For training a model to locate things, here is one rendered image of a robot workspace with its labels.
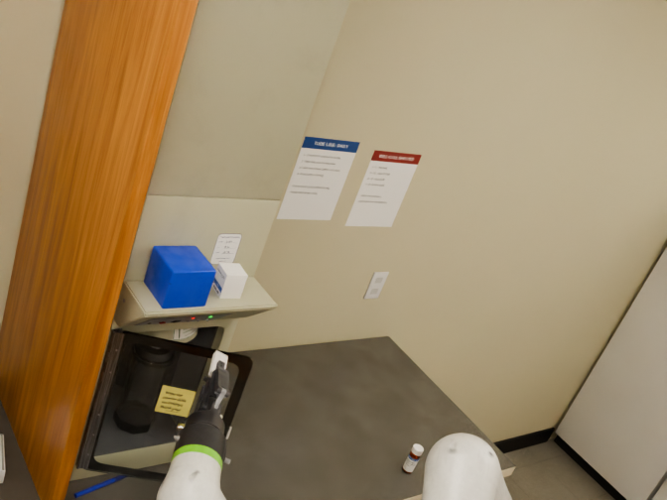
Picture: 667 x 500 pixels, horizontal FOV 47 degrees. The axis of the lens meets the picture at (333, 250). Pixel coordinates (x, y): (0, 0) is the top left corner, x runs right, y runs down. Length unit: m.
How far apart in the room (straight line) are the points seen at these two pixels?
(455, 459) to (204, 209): 0.73
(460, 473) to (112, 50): 0.97
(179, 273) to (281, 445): 0.86
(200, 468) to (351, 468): 0.95
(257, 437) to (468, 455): 1.06
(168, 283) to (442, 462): 0.64
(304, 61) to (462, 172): 1.28
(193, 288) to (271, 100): 0.41
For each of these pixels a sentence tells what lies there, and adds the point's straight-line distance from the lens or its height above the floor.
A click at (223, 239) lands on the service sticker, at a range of 1.70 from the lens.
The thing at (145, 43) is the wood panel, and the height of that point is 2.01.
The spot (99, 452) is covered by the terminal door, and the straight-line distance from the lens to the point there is 1.92.
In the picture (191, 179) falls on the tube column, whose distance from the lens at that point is 1.58.
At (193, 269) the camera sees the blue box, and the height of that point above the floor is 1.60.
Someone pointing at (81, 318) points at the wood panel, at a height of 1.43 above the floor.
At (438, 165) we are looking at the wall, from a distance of 2.66.
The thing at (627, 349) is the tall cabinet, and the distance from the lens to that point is 4.39.
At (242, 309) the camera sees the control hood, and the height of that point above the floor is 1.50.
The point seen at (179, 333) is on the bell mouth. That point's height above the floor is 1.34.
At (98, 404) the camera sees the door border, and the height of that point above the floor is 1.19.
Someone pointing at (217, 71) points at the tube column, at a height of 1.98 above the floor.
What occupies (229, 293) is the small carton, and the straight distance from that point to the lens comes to 1.68.
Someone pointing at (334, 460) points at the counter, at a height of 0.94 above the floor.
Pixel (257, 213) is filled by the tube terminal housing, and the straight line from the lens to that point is 1.70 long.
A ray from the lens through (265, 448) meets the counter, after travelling 2.24.
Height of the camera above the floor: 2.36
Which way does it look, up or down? 24 degrees down
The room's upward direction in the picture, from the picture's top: 22 degrees clockwise
